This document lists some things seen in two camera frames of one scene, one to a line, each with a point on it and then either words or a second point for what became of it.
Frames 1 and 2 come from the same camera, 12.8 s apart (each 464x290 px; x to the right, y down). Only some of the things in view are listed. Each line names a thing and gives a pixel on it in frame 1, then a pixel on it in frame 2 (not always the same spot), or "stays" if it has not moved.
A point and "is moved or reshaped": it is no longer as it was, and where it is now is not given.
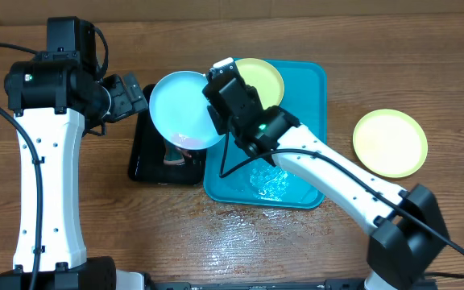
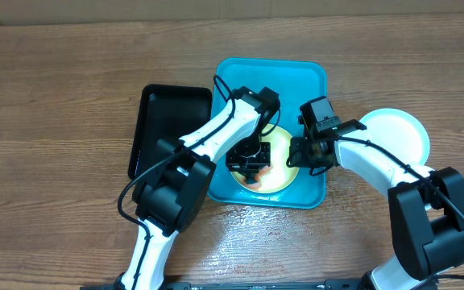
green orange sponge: (175, 155) is moved or reshaped
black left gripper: (124, 104) → (243, 167)
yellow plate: (265, 78) → (281, 174)
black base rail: (326, 284) stays
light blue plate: (179, 109) → (398, 131)
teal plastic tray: (234, 176) stays
